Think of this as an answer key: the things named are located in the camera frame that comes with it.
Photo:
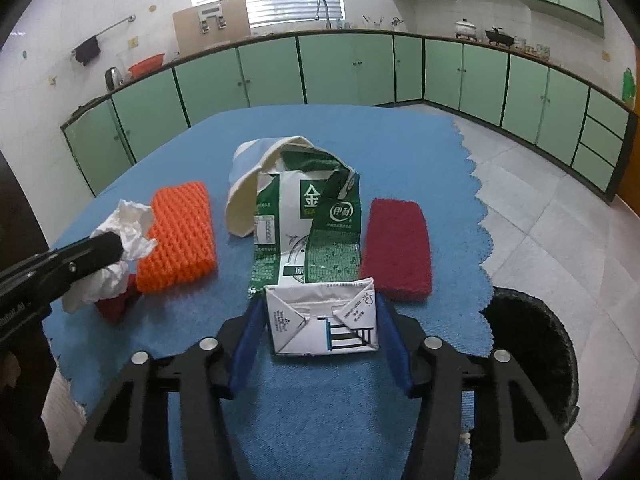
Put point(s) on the green base cabinets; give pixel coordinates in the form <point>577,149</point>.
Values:
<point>350,67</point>

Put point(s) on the metal kettle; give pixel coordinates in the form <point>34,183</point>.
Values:
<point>114,77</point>

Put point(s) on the red basin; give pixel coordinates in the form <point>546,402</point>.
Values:
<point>146,66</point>

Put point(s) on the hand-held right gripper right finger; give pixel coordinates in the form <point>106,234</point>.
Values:
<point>395,345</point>

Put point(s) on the white tissue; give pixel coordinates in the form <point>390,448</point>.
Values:
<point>132,225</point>

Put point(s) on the black wok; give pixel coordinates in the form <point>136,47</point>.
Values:
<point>499,36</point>

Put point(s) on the green thermos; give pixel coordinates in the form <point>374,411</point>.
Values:
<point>629,85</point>

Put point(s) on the orange foam net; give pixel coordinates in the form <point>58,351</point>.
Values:
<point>180,235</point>

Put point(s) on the metal faucet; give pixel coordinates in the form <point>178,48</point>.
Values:
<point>324,12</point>

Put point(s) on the dark cloth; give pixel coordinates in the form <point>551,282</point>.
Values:
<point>87,51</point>

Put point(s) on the metal towel rail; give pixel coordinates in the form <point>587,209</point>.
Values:
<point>115,25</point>

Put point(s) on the glass jar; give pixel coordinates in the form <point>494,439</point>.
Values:
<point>542,51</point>

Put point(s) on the wooden cutting board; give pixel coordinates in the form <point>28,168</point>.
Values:
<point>210,30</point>

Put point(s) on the red paper cup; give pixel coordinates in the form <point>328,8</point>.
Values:
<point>117,305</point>

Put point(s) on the dark red scouring pad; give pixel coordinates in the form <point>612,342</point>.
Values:
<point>397,250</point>

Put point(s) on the white paper cup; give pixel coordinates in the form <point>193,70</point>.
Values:
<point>242,205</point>

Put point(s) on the green milk carton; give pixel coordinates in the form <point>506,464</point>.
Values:
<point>325,255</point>

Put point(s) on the black trash bin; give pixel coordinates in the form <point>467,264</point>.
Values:
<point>530,340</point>

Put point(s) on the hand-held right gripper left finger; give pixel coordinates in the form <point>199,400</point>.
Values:
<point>247,350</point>

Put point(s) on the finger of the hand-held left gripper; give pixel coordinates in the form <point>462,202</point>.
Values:
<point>90,255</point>

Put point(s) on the white cooking pot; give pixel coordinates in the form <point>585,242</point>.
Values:
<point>466,28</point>

